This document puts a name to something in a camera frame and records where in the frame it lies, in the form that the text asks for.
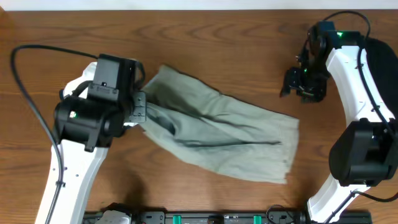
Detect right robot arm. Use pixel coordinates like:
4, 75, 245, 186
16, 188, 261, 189
280, 20, 397, 223

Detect grey-green shorts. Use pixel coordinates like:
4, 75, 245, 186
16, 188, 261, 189
141, 65, 299, 184

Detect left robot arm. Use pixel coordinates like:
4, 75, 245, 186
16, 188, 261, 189
35, 54, 146, 223

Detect white folded t-shirt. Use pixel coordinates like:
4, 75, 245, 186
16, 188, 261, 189
60, 62, 138, 128

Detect black garment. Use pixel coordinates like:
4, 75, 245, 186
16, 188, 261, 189
365, 38, 397, 118

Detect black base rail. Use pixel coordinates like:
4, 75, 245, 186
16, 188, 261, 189
83, 203, 373, 224

